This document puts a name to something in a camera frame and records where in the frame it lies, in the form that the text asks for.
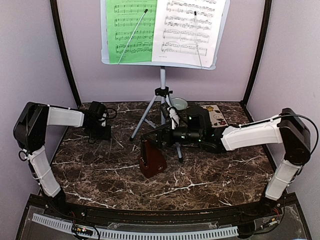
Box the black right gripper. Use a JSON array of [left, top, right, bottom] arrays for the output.
[[144, 122, 203, 150]]

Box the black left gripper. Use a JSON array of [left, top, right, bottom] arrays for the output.
[[86, 122, 112, 141]]

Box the red wooden metronome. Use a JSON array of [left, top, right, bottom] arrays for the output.
[[138, 139, 167, 179]]

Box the light blue music stand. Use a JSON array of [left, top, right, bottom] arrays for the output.
[[100, 0, 231, 163]]

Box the white sheet music page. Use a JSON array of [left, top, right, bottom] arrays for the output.
[[151, 0, 230, 69]]

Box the green sheet music page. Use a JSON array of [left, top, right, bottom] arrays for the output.
[[105, 0, 157, 64]]

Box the clear metronome front cover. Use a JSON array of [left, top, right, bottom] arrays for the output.
[[93, 139, 113, 164]]

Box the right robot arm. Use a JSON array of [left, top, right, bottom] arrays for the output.
[[138, 104, 315, 217]]

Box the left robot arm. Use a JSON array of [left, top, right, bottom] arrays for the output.
[[13, 101, 111, 218]]

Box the celadon green bowl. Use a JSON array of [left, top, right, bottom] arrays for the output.
[[171, 97, 188, 111]]

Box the floral square plate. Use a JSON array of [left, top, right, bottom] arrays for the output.
[[200, 104, 228, 128]]

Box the small circuit board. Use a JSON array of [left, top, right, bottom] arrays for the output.
[[71, 225, 94, 237]]

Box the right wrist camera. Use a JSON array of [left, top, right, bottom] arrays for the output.
[[160, 102, 180, 130]]

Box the white slotted cable duct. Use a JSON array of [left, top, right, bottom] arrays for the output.
[[31, 213, 239, 240]]

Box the black front rail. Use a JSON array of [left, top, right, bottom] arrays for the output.
[[29, 194, 288, 227]]

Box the left black frame post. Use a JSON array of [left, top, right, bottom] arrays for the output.
[[49, 0, 82, 107]]

